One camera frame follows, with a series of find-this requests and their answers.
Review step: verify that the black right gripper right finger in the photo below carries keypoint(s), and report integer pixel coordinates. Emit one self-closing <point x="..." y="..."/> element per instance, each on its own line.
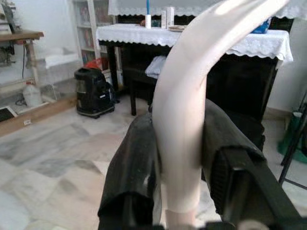
<point x="239" y="187"/>

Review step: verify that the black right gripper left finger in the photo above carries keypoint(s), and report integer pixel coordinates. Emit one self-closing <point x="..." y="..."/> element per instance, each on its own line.
<point x="132" y="167"/>

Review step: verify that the green bag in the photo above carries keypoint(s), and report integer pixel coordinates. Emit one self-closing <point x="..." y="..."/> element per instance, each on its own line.
<point x="286" y="129"/>

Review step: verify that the black metal stand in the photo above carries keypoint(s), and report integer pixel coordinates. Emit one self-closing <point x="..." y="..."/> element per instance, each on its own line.
<point x="293" y="135"/>

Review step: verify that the black piano bench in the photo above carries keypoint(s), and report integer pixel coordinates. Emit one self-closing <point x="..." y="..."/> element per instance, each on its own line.
<point x="139" y="81"/>

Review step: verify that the folded white towel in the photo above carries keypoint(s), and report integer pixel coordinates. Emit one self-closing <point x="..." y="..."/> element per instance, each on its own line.
<point x="154" y="68"/>

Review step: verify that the black upright piano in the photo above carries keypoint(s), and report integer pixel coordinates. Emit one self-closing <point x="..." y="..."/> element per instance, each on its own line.
<point x="239" y="83"/>

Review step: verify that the long wooden box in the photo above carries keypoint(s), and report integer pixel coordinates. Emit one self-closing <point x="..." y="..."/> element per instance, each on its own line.
<point x="36" y="117"/>

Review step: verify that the red plastic bag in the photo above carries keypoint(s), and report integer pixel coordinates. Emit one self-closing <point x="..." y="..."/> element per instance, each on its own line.
<point x="94" y="63"/>

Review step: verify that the white plastic jug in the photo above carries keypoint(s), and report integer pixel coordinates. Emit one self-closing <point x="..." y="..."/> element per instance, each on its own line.
<point x="32" y="95"/>

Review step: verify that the white lace piano cloth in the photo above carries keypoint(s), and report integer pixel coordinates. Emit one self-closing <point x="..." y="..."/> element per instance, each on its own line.
<point x="132" y="33"/>
<point x="129" y="7"/>

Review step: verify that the white framed dark panel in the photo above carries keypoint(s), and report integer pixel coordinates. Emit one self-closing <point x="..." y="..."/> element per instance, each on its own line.
<point x="6" y="114"/>

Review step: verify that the white bookshelf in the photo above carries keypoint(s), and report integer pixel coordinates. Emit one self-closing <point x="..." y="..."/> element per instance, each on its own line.
<point x="87" y="36"/>

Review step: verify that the brown plate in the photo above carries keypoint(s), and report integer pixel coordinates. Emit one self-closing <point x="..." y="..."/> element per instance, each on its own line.
<point x="176" y="28"/>

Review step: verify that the white carton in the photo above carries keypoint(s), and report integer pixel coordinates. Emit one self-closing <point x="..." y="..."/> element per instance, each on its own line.
<point x="164" y="20"/>
<point x="170" y="15"/>

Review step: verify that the blue plastic bag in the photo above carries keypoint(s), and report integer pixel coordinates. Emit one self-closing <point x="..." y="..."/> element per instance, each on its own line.
<point x="262" y="27"/>

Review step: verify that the wooden table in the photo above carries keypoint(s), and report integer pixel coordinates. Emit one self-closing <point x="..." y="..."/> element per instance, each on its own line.
<point x="19" y="36"/>

